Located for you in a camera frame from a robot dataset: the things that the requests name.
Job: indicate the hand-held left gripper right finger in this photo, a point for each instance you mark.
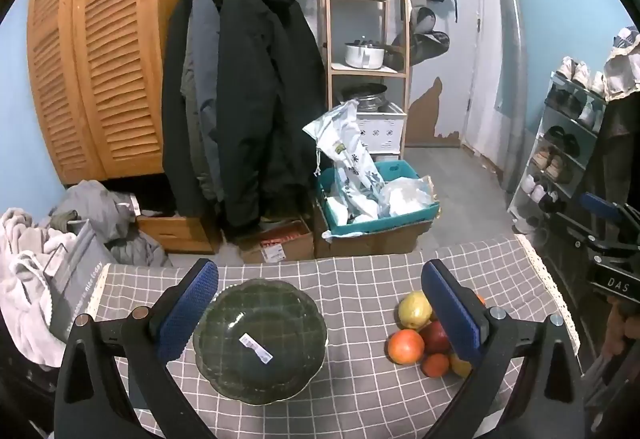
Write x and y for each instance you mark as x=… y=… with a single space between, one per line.
x=450 y=314

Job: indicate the small cardboard box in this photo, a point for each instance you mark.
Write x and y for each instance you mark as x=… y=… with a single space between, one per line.
x=280 y=249

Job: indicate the grey cloth pile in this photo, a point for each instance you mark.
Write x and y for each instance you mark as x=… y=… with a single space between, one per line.
x=95 y=209

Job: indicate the white pot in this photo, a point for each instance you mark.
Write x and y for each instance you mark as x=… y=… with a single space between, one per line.
x=362 y=56

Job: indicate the large cardboard box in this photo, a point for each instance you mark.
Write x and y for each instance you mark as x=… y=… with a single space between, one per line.
x=370 y=244

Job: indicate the white lace cloth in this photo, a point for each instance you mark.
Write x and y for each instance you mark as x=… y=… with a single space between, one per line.
x=622 y=69

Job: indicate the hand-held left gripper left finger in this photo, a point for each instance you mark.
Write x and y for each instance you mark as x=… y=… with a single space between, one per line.
x=187 y=314

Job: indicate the grey pipe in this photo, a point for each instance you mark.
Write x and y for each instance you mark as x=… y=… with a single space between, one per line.
x=510 y=69

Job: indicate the grey jacket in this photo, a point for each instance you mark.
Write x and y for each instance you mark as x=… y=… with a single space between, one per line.
x=202 y=44

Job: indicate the black hooded coat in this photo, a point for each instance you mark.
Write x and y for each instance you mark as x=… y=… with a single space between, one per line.
x=265 y=94

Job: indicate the grey laundry bag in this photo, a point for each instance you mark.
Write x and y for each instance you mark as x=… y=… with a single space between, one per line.
x=75 y=279

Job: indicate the grey checked tablecloth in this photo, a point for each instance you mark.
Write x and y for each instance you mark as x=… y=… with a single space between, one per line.
x=360 y=299

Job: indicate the red apple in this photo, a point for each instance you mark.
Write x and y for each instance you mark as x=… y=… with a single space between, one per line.
x=436 y=336

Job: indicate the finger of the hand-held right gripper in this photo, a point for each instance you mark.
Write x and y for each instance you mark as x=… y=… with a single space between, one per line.
x=600 y=206
x=575 y=231

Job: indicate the wooden drawer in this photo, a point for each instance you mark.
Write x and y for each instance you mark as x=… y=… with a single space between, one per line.
x=175 y=231

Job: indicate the white patterned box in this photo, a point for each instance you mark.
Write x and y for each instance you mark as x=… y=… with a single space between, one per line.
x=385 y=134

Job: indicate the white door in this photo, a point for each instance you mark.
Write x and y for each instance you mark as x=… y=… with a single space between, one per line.
x=460 y=84

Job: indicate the yellow-green pear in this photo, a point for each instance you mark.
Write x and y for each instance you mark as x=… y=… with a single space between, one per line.
x=414 y=309
x=460 y=366

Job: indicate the clear plastic bag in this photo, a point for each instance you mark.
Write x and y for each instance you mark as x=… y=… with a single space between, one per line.
x=405 y=196

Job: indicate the dark green glass bowl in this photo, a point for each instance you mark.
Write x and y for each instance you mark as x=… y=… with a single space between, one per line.
x=260 y=319

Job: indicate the grey shoe rack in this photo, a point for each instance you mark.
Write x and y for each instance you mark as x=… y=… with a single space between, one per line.
x=520 y=204

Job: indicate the grey cap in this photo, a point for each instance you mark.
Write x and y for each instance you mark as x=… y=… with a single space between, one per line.
x=425 y=19

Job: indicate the black jacket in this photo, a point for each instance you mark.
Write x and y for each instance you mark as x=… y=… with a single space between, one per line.
x=172 y=119

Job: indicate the wooden louvred wardrobe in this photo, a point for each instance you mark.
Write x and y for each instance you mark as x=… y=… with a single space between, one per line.
x=115 y=69

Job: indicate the small orange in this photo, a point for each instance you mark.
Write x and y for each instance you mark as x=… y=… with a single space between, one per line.
x=435 y=365
x=481 y=300

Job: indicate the person's right hand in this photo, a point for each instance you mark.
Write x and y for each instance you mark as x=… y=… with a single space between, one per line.
x=620 y=324

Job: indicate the wooden shelf rack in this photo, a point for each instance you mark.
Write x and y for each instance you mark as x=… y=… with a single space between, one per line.
x=327 y=69

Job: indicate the dark cloth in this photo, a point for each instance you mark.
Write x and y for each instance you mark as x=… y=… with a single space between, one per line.
x=620 y=144

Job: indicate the large orange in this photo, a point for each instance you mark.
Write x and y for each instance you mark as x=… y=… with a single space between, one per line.
x=406 y=346

